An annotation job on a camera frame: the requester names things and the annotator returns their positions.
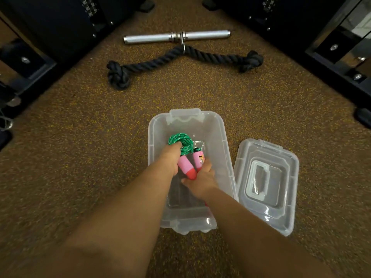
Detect person's left hand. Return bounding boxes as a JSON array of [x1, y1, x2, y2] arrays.
[[151, 141, 183, 177]]

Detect person's right hand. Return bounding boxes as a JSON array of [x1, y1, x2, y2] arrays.
[[181, 159, 223, 200]]

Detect green skipping rope pink handles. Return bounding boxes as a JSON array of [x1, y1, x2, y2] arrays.
[[168, 133, 210, 207]]

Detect person's left forearm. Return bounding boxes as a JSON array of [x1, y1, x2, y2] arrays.
[[0, 162, 174, 278]]

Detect person's right forearm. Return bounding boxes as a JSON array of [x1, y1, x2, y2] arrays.
[[201, 185, 338, 278]]

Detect clear plastic storage box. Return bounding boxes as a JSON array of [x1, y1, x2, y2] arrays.
[[148, 108, 239, 235]]

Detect clear plastic box lid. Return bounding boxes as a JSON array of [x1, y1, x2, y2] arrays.
[[233, 138, 300, 237]]

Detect black triceps rope attachment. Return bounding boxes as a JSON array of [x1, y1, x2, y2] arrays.
[[106, 44, 264, 90]]

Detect silver metal cable bar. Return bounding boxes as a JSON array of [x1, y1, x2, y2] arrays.
[[123, 30, 231, 46]]

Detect black gym machine frame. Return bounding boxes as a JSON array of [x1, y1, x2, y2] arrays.
[[202, 0, 371, 129], [0, 0, 155, 151]]

